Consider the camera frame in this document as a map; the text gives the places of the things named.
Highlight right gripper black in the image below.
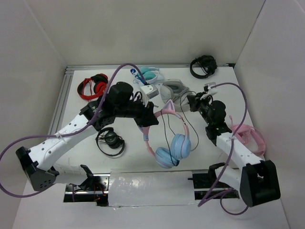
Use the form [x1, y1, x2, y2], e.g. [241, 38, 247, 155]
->
[187, 92, 213, 125]

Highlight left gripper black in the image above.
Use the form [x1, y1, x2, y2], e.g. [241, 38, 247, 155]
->
[114, 94, 159, 127]

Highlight blue pink cat-ear headphones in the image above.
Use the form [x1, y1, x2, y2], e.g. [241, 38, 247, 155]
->
[139, 99, 191, 169]

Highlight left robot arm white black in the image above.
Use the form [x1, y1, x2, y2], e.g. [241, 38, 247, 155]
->
[16, 82, 159, 192]

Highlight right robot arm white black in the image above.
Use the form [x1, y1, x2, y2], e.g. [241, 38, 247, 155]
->
[187, 94, 281, 207]

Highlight grey white headphones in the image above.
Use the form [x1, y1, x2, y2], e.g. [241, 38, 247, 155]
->
[160, 79, 193, 112]

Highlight black headphones far corner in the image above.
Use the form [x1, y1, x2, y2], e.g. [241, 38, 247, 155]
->
[189, 55, 218, 79]

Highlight teal white headphones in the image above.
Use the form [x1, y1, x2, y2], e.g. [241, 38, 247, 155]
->
[130, 67, 165, 85]

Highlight small black on-ear headphones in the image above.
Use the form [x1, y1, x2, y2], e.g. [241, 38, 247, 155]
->
[95, 127, 125, 157]

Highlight red black headphones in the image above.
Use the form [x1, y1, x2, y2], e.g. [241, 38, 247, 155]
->
[77, 73, 109, 101]

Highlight white taped cover plate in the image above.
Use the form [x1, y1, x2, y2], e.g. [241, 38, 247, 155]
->
[108, 171, 195, 207]

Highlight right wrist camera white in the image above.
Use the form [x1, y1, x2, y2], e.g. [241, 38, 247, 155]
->
[200, 82, 217, 100]

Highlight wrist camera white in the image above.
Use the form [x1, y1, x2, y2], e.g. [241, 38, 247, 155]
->
[200, 82, 217, 100]
[140, 84, 159, 106]

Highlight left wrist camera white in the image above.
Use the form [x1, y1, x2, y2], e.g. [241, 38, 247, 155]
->
[140, 84, 159, 106]

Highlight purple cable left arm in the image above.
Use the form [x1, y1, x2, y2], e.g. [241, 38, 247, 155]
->
[0, 63, 148, 198]

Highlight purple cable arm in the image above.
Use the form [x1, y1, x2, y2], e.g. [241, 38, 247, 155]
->
[0, 63, 148, 198]
[197, 82, 250, 216]

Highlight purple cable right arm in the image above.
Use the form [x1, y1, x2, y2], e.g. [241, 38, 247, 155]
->
[197, 82, 250, 216]

